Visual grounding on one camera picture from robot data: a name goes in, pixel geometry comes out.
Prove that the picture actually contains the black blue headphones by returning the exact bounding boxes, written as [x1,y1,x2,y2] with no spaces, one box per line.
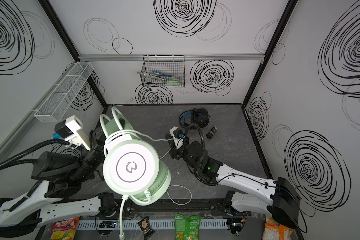
[179,108,210,129]

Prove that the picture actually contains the mint green headphones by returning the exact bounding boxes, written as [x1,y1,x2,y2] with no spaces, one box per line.
[100,107,172,240]

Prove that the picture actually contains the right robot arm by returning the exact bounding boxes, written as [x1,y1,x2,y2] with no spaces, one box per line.
[165,127,301,230]

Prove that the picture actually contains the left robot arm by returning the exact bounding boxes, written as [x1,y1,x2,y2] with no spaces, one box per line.
[0,131,117,238]

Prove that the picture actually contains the small brown bottle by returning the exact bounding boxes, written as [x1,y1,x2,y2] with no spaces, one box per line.
[206,125,218,139]

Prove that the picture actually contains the green chips bag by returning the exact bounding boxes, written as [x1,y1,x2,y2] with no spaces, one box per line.
[175,214,202,240]

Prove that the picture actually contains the small dark snack packet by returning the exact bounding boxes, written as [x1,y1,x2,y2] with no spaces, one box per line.
[138,216,155,240]

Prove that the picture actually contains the orange snack bag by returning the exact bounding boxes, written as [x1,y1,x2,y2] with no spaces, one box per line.
[262,215,295,240]

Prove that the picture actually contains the Fox's fruits candy bag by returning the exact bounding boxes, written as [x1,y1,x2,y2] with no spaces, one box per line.
[50,217,80,240]

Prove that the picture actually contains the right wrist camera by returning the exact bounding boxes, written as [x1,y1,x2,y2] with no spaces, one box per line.
[170,127,185,149]

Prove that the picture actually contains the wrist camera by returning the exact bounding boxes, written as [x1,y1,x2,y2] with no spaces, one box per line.
[170,127,185,149]
[54,115,91,151]

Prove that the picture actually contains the black mounting rail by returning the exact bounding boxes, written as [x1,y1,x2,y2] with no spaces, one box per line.
[49,197,292,217]

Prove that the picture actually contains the black wire basket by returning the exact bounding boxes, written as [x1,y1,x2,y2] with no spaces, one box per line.
[137,55,186,88]

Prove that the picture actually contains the white slotted cable duct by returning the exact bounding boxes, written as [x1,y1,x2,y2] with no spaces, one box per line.
[77,219,228,231]

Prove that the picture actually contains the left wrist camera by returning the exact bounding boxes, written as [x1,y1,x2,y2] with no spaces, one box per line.
[54,115,91,151]

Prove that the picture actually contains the white wire shelf basket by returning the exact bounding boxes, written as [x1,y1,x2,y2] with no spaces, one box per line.
[34,62,94,123]

